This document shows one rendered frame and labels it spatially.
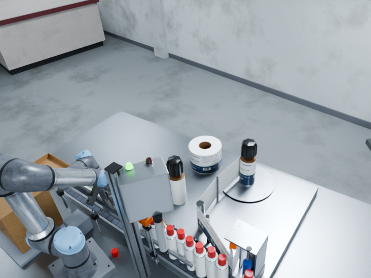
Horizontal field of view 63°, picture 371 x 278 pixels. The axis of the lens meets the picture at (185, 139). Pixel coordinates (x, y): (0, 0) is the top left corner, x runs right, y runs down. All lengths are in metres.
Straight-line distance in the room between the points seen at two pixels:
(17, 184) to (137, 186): 0.40
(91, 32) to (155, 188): 6.13
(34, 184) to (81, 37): 5.91
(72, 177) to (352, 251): 1.30
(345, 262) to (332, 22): 2.82
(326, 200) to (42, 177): 1.43
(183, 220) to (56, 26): 5.56
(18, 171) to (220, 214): 0.98
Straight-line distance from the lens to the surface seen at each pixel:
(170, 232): 1.36
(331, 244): 1.71
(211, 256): 1.30
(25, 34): 6.55
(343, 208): 1.88
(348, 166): 3.49
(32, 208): 1.38
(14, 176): 1.16
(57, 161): 2.33
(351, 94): 4.06
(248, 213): 1.67
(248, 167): 1.69
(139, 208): 1.10
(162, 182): 1.04
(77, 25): 6.87
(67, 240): 1.42
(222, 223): 1.62
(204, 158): 1.79
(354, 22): 3.82
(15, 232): 1.72
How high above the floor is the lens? 2.16
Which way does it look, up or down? 36 degrees down
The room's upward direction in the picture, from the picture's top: 5 degrees counter-clockwise
